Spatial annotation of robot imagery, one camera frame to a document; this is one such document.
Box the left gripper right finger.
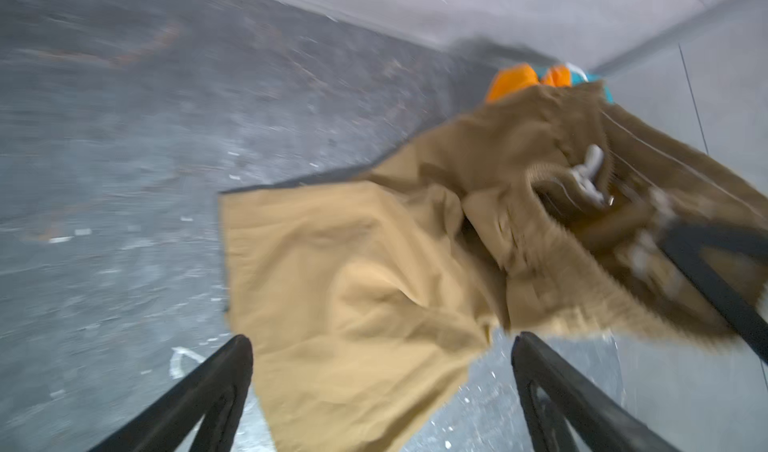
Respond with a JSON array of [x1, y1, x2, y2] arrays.
[[511, 332, 676, 451]]

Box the khaki tan shorts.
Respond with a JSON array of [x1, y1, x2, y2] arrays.
[[219, 86, 767, 451]]

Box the teal plastic basket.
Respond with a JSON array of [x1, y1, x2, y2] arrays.
[[526, 63, 615, 108]]

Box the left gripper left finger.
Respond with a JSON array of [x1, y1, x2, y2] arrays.
[[93, 335, 253, 452]]

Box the orange shorts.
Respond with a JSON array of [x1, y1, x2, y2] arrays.
[[485, 64, 573, 103]]

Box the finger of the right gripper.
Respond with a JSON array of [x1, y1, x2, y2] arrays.
[[660, 222, 767, 362]]

